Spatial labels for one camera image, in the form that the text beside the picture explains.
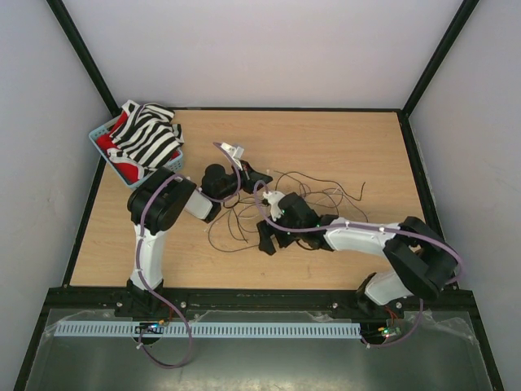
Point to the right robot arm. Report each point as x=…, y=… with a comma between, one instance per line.
x=421, y=261

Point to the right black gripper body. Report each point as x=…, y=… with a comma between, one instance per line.
x=284, y=237

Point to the red cloth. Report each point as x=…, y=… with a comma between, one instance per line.
x=130, y=170

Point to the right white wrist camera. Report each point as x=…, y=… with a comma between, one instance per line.
x=273, y=198

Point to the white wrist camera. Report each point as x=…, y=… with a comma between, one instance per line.
x=235, y=152
x=273, y=198

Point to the light blue slotted cable duct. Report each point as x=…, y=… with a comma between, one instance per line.
x=232, y=330

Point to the black white striped cloth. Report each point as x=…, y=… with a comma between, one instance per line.
x=148, y=137

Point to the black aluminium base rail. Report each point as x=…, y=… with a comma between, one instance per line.
x=341, y=304

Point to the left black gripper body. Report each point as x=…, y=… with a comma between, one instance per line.
x=247, y=181

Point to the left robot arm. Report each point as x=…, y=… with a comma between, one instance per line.
x=156, y=205

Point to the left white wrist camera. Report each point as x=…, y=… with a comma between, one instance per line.
x=235, y=152

